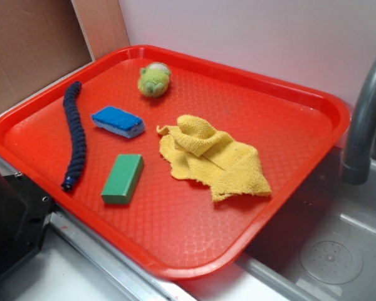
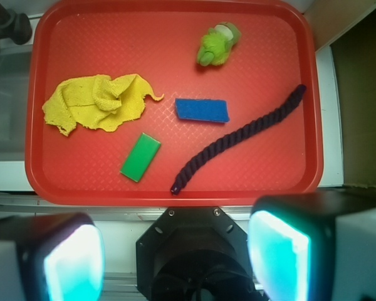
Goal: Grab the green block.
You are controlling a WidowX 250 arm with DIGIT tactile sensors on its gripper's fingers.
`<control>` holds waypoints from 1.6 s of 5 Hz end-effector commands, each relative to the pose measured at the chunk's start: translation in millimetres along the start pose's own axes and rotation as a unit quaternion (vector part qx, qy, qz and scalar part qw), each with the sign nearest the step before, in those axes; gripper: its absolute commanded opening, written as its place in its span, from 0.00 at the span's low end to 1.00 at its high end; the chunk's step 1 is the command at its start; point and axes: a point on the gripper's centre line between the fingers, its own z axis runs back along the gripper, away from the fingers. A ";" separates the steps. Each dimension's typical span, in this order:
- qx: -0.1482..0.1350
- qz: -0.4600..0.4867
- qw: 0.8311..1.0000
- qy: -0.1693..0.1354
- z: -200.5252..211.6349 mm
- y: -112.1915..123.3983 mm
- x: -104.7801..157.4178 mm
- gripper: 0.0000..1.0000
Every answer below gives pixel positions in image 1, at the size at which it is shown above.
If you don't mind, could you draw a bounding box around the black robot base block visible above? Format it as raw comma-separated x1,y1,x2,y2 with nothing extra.
0,173,54,282

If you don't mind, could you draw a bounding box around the green rectangular block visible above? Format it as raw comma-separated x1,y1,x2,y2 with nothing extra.
101,154,144,205

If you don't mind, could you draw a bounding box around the yellow knitted cloth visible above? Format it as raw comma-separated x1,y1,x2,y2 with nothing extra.
157,115,272,203

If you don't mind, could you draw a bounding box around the red plastic tray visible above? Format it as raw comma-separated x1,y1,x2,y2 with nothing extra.
0,46,350,280

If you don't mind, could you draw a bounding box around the green plush frog toy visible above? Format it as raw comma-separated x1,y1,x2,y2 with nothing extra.
138,62,172,98

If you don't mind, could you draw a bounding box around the blue sponge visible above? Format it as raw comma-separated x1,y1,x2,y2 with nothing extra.
91,106,146,139

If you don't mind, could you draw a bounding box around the dark blue ribbed snake toy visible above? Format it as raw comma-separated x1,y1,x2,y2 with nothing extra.
61,81,86,192

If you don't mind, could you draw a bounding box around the grey sink faucet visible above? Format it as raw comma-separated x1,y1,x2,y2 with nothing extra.
340,60,376,185

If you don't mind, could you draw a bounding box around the grey plastic sink basin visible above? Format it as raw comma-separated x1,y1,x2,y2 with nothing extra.
238,149,376,300

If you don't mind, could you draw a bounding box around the brown cardboard panel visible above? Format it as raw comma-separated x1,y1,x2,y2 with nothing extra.
0,1,130,114

